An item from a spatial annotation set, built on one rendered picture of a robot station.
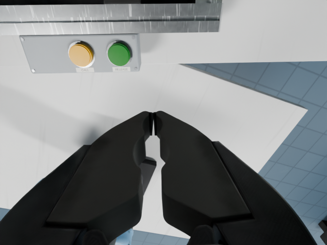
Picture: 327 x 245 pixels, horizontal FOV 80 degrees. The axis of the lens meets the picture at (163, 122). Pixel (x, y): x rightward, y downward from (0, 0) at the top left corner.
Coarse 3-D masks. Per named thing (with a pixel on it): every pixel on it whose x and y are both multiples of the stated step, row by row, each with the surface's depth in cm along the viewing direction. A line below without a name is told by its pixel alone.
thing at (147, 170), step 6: (144, 162) 61; (150, 162) 62; (156, 162) 63; (144, 168) 62; (150, 168) 62; (144, 174) 63; (150, 174) 64; (144, 180) 65; (144, 186) 66; (144, 192) 68
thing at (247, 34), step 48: (0, 0) 40; (48, 0) 41; (96, 0) 41; (144, 0) 41; (240, 0) 42; (288, 0) 42; (0, 48) 45; (144, 48) 46; (192, 48) 46; (240, 48) 47; (288, 48) 47
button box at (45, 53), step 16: (32, 48) 36; (48, 48) 36; (64, 48) 36; (96, 48) 36; (128, 48) 36; (32, 64) 37; (48, 64) 37; (64, 64) 37; (96, 64) 38; (112, 64) 38; (128, 64) 38
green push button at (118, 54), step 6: (114, 48) 35; (120, 48) 35; (126, 48) 35; (108, 54) 36; (114, 54) 36; (120, 54) 36; (126, 54) 36; (114, 60) 36; (120, 60) 36; (126, 60) 36
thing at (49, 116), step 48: (0, 96) 51; (48, 96) 51; (96, 96) 52; (144, 96) 52; (192, 96) 53; (240, 96) 53; (0, 144) 58; (48, 144) 59; (240, 144) 62; (0, 192) 68
